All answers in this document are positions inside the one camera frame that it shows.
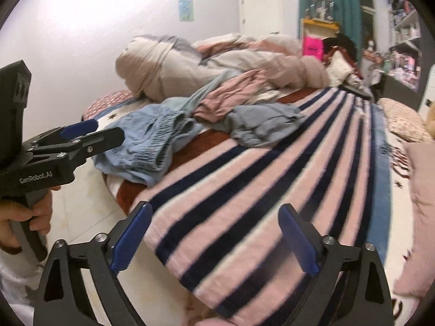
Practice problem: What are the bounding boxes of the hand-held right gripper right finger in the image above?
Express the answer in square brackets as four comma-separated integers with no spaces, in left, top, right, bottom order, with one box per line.
[278,204,396,326]

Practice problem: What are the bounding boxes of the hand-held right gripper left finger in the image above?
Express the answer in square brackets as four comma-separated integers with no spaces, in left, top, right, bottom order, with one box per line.
[32,201,153,326]

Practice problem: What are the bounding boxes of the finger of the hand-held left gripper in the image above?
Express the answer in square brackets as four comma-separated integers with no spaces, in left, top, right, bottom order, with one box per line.
[24,120,99,150]
[32,127,125,167]

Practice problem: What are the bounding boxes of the light blue denim pants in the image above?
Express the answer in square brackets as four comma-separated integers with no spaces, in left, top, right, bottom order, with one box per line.
[93,104,204,187]

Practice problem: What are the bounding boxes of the person's left forearm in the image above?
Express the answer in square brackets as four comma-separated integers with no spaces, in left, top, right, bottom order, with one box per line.
[0,244,45,313]

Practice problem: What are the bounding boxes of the grey pants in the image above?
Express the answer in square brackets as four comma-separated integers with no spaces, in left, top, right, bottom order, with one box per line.
[224,104,308,148]

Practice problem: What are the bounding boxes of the pink pants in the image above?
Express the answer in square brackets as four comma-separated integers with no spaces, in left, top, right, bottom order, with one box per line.
[192,69,286,123]

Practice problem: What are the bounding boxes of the person's left hand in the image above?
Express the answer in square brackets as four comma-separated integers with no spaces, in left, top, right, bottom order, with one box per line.
[0,188,53,248]

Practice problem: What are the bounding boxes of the striped fleece blanket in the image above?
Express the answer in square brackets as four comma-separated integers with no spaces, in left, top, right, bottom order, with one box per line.
[83,86,418,326]

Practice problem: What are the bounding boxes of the beige crumpled duvet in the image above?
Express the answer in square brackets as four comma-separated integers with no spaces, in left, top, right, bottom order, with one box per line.
[115,32,330,102]

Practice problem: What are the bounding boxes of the beige ribbed pillow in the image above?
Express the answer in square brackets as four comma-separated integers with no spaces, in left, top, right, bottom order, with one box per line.
[394,141,435,299]

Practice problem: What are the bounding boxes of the floral pillow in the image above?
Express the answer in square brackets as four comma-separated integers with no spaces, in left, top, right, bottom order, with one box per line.
[377,98,434,143]

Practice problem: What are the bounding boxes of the brown plush toy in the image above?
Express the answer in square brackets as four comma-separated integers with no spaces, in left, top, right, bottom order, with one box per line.
[423,100,435,133]

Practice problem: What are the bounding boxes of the dark grey desk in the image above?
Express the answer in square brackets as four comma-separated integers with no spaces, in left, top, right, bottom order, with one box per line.
[370,71,422,109]

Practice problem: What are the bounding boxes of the pile of clothes on chair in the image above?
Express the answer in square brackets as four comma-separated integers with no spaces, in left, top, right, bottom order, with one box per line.
[321,34,364,87]

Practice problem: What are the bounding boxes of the pink paper bag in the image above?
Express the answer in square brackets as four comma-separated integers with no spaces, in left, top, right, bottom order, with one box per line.
[303,36,324,62]

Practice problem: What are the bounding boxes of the white door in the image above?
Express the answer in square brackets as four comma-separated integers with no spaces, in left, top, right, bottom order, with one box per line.
[239,0,282,36]

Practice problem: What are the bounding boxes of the dark grey bookshelf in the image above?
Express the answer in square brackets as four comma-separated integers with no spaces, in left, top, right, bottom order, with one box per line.
[387,0,425,92]

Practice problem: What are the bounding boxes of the window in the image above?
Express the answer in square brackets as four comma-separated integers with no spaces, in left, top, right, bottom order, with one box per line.
[357,0,376,41]

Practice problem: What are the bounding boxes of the small blue wall poster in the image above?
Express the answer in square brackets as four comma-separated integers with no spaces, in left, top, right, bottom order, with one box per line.
[178,0,195,21]

